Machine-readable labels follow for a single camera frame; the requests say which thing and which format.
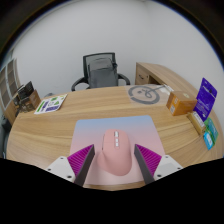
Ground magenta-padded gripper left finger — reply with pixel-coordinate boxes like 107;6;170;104
45;144;97;188

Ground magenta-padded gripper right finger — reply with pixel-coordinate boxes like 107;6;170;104
133;144;184;185

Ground pink computer mouse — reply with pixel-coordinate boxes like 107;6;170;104
96;129;134;177

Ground pink and blue mouse pad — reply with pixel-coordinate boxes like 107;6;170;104
69;115;166;186

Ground small tan box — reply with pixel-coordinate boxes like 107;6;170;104
186;111;208;136

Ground white sticker sheet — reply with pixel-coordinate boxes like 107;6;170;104
33;93;69;115

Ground small orange cardboard box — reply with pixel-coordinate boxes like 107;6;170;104
165;90;198;117

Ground clear bag with round logo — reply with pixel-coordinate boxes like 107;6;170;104
126;84;174;106

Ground small teal box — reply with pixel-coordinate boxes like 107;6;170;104
203;117;220;151

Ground wide brown coffee box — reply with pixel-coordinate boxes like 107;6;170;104
18;89;42;114

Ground purple package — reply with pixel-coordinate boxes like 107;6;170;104
192;77;218;123

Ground wooden side desk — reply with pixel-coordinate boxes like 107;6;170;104
134;61;201;98

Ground open black box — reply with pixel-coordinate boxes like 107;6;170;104
16;80;35;101

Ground grey backpack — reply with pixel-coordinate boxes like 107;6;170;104
87;57;120;89

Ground black mesh office chair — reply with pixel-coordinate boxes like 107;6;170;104
70;52;132;92

